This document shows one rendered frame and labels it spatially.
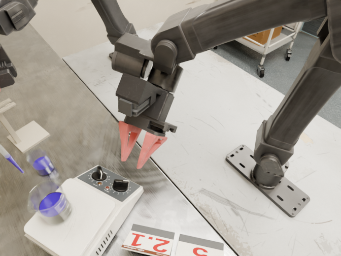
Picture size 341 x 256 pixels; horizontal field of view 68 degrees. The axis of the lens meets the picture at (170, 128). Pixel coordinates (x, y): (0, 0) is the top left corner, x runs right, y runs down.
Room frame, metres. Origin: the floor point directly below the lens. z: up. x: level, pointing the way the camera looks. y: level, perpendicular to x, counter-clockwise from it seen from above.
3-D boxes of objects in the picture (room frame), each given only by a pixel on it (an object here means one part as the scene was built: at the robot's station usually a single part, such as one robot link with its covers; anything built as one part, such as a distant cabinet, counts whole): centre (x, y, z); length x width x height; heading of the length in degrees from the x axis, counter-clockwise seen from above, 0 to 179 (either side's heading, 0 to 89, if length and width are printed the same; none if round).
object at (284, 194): (0.31, -0.23, 0.94); 0.20 x 0.07 x 0.08; 39
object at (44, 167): (0.34, 0.31, 0.93); 0.04 x 0.04 x 0.06
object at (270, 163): (0.31, -0.22, 1.00); 0.09 x 0.06 x 0.06; 162
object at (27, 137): (0.44, 0.39, 0.96); 0.08 x 0.08 x 0.13; 51
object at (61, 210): (0.19, 0.20, 1.02); 0.06 x 0.05 x 0.08; 154
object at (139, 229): (0.16, 0.04, 0.92); 0.09 x 0.06 x 0.04; 78
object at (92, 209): (0.18, 0.18, 0.98); 0.12 x 0.12 x 0.01; 62
